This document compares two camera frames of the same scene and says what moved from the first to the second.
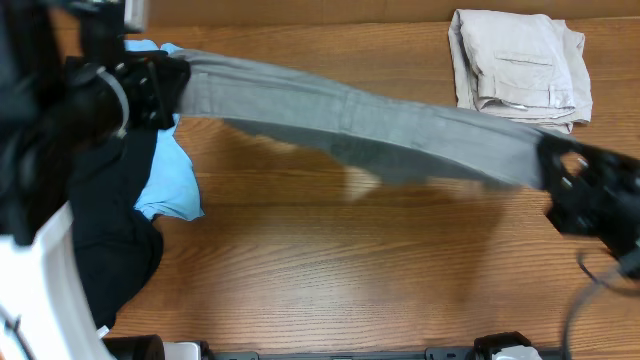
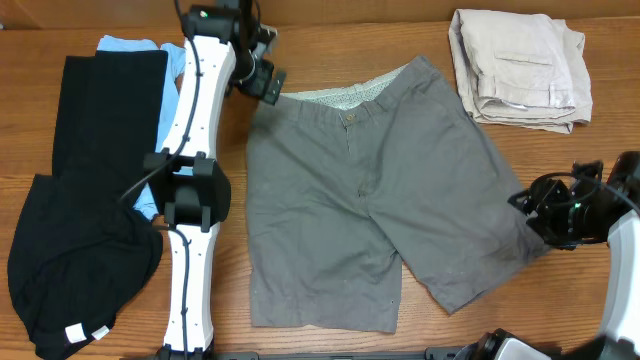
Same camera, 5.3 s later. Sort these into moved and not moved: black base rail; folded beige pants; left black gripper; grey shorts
Moved: left black gripper; grey shorts
Not moved: black base rail; folded beige pants
